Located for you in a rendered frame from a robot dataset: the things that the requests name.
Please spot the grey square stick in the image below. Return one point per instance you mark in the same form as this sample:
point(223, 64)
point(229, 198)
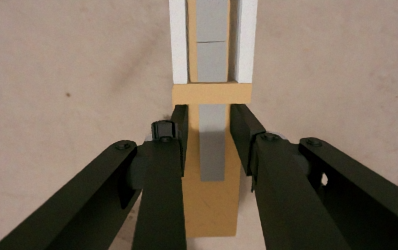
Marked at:
point(212, 141)

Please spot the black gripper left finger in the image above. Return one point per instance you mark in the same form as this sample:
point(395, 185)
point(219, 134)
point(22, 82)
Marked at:
point(88, 211)

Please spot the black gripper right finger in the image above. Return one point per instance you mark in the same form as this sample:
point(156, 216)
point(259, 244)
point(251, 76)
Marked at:
point(362, 203)

